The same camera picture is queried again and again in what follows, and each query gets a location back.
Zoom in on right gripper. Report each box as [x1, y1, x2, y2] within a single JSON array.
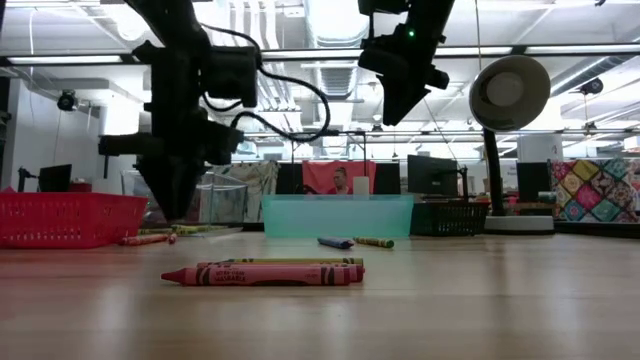
[[382, 27, 450, 127]]

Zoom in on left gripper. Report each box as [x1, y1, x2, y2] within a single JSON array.
[[98, 107, 209, 221]]

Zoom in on purple crayon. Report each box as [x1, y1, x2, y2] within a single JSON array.
[[317, 236, 356, 250]]

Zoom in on clear plastic bin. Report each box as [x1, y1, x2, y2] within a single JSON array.
[[121, 169, 249, 234]]

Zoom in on black partition panel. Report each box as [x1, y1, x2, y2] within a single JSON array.
[[278, 162, 305, 196], [374, 162, 402, 196]]

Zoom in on floral patterned cloth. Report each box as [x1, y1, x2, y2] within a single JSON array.
[[212, 159, 280, 224]]

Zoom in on person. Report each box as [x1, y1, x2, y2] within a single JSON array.
[[324, 166, 354, 196]]

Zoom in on red plastic basket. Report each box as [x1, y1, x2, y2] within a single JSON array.
[[0, 187, 150, 250]]

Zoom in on red cloth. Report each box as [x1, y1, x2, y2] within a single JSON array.
[[302, 159, 378, 196]]

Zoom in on white desk lamp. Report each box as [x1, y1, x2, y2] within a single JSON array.
[[468, 53, 556, 235]]

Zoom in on black plastic basket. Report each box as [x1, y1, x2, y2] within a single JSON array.
[[413, 199, 490, 237]]

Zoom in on teal plastic bin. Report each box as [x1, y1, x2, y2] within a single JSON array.
[[260, 194, 415, 239]]

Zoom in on black ceiling spotlight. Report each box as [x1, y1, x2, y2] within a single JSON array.
[[579, 77, 605, 96], [56, 89, 80, 112]]

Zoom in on black overhead light bar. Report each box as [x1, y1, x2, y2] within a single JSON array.
[[0, 44, 640, 65]]

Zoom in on colourful patchwork quilt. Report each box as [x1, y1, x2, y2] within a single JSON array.
[[548, 158, 640, 224]]

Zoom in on black metal table frame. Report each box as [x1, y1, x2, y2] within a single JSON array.
[[98, 130, 151, 180]]

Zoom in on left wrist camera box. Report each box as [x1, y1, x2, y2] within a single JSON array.
[[204, 122, 245, 166]]

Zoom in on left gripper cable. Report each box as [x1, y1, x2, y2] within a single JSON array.
[[199, 22, 332, 144]]

